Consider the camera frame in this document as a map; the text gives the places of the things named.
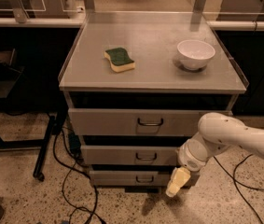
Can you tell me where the grey bottom drawer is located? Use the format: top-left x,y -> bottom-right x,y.
89,170 -> 201,188

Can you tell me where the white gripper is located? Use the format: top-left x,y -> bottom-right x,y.
166,133 -> 218,197

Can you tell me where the white bowl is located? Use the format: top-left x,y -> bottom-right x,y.
177,39 -> 215,70

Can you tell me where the black floor cable left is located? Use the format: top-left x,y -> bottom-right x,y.
52,126 -> 107,224

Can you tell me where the black floor cable right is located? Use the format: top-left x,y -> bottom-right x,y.
214,153 -> 264,224

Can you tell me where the grey drawer cabinet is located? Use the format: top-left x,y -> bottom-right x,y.
58,10 -> 250,194

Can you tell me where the black metal stand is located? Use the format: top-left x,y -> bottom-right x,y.
0,49 -> 55,181

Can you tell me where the black floor cable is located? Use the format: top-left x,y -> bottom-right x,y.
52,126 -> 107,224
214,153 -> 264,224

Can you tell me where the grey drawer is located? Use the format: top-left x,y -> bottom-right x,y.
81,146 -> 177,166
67,107 -> 233,138
89,170 -> 201,188

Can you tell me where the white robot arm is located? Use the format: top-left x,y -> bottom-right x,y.
166,113 -> 264,197

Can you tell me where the green yellow sponge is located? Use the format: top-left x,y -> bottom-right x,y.
104,48 -> 135,73

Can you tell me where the grey top drawer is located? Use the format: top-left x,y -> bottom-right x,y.
67,107 -> 233,138

